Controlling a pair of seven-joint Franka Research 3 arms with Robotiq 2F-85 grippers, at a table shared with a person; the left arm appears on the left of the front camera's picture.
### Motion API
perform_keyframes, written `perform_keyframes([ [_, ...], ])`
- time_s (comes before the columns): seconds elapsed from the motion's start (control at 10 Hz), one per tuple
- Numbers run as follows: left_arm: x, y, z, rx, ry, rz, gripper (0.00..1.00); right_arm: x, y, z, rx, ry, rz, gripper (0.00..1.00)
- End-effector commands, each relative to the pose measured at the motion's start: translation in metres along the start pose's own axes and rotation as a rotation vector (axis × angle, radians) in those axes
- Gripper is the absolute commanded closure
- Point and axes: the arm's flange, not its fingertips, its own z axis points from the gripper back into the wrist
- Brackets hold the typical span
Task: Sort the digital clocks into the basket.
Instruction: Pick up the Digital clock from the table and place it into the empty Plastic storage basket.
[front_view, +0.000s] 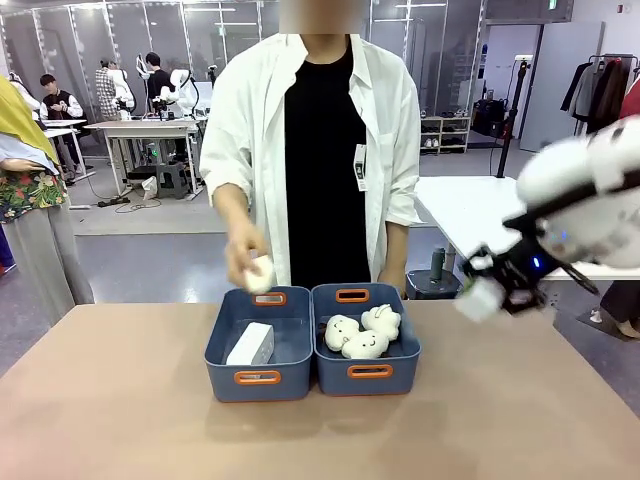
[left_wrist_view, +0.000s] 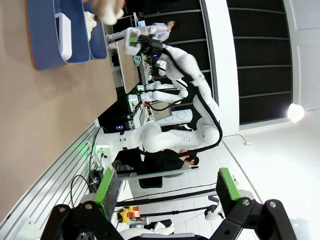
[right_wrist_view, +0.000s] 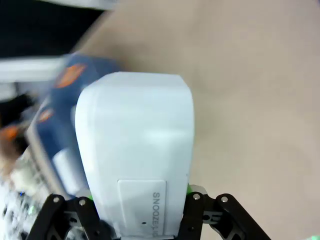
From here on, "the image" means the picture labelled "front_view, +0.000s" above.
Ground white background desk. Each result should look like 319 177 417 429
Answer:
83 117 205 199

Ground white black name badge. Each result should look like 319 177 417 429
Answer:
352 143 371 193

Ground person in white shirt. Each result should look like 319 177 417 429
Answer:
198 19 424 289

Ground grey step stool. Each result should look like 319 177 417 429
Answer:
155 161 191 201

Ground black tripod stand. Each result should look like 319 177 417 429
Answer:
495 54 532 179

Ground person in varsity jacket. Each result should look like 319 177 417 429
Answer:
38 73 85 174

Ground person's left hand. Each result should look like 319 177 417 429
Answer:
376 267 408 300

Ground floral shirt on mannequin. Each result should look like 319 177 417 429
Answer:
0 168 70 224

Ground person in plaid shirt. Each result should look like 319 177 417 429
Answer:
94 58 124 122

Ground wooden shoe rack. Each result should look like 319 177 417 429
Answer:
419 114 472 155

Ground yellow cloth on mannequin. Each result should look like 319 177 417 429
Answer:
0 74 62 167

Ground person's right forearm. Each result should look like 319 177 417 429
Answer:
211 181 257 242

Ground blue basket orange handles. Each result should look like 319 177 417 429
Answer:
203 285 315 403
310 282 423 397

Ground grey green water bottle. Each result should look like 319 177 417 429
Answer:
430 244 448 282

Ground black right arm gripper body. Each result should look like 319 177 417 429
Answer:
478 230 557 314

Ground person's right hand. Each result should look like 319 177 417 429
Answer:
224 225 270 290

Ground person's left forearm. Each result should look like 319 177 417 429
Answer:
379 219 412 274

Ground white background table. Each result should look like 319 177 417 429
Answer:
413 174 640 282

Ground person in black top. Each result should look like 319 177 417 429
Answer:
143 51 174 104

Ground white cloud plush toy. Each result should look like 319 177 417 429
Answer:
324 313 362 354
360 303 403 342
243 254 276 295
341 329 391 361

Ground grey mannequin trousers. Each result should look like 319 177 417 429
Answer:
2 200 96 321

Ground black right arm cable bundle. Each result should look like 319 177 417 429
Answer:
562 260 602 297

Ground black equipment case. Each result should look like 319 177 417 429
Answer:
471 98 514 139

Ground blue red garment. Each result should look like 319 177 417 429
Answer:
0 223 17 277

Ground bystander legs dark trousers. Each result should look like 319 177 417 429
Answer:
577 278 640 342

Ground clothes rack with dark coats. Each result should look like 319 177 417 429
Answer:
558 52 640 136

